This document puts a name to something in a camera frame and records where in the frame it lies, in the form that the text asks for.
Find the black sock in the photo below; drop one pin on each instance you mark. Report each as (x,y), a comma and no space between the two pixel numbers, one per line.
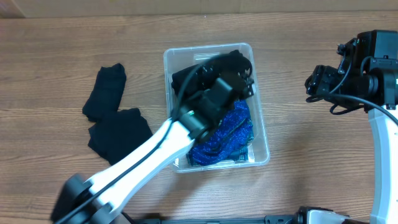
(107,92)

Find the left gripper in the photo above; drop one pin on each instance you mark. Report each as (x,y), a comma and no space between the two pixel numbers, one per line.
(241,82)

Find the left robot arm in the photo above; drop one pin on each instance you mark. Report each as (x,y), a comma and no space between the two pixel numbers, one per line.
(205,93)

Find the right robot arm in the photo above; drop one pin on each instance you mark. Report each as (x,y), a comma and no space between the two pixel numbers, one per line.
(366,79)

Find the blue sequin fabric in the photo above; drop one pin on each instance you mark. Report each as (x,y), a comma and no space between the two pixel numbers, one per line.
(235,130)

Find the clear plastic storage bin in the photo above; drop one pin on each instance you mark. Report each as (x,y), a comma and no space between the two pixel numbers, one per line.
(176,59)

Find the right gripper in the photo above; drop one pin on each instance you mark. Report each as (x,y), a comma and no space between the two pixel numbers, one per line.
(326,81)

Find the blue denim jeans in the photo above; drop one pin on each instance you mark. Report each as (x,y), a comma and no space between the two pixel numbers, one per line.
(213,157)

